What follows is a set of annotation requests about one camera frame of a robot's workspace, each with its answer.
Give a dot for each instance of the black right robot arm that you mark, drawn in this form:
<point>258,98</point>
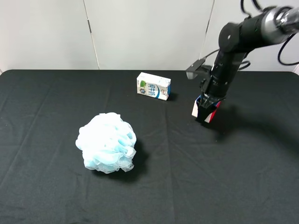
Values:
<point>275,25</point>

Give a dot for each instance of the blue white bath loofah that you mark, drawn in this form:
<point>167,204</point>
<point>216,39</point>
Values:
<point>107,143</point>

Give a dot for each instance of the white blue milk carton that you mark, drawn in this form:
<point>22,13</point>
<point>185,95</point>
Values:
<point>153,86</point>

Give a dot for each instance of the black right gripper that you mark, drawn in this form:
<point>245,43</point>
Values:
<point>214,88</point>

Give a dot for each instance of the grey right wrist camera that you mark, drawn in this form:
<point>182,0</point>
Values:
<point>198,68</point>

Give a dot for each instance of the black tablecloth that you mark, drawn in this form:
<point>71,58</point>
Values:
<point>242,168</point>

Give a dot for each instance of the multicoloured puzzle cube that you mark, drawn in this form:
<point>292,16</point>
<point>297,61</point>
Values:
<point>202,114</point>

